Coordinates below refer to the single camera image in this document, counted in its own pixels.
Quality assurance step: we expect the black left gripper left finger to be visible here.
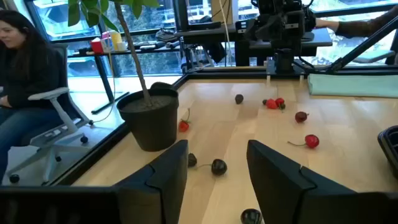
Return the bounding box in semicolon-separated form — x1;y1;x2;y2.
113;139;190;224

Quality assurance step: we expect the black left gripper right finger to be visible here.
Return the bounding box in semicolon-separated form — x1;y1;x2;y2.
247;139;358;224

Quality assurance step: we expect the red cherry green stem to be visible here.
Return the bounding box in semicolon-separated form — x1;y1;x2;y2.
287;134;320;149

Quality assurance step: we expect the dark red cherry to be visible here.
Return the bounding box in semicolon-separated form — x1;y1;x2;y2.
294;111;310;124

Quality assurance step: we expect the person's forearm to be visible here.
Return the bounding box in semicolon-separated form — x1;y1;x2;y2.
335;5;398;39

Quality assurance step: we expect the black plastic tupperware container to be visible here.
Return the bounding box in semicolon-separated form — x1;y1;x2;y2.
377;125;398;180

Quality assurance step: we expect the person's hand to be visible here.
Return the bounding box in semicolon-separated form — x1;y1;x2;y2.
315;17;340;33

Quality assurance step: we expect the green potted plant black pot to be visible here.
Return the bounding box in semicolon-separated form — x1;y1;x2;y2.
67;0;180;152

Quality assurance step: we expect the black cherry green stem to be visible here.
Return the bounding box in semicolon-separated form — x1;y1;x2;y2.
192;158;228;177

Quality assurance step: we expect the black desk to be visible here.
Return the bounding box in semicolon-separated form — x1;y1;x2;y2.
175;27;333;68

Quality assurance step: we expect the teal cloth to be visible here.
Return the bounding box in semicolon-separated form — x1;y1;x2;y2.
307;73;398;99

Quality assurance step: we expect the black bag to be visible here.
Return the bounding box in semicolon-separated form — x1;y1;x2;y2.
154;27;178;43

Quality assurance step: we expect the white office chair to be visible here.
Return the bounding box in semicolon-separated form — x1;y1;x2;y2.
6;43;94;184

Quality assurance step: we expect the red cup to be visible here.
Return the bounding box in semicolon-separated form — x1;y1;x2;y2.
90;37;104;54

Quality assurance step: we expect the yellow container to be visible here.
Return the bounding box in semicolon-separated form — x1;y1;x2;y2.
109;30;123;52

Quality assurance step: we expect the person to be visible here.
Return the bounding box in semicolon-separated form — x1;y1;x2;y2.
0;9;68;184

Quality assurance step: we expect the black diagonal frame strut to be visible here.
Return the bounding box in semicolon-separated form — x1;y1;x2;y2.
326;15;398;75

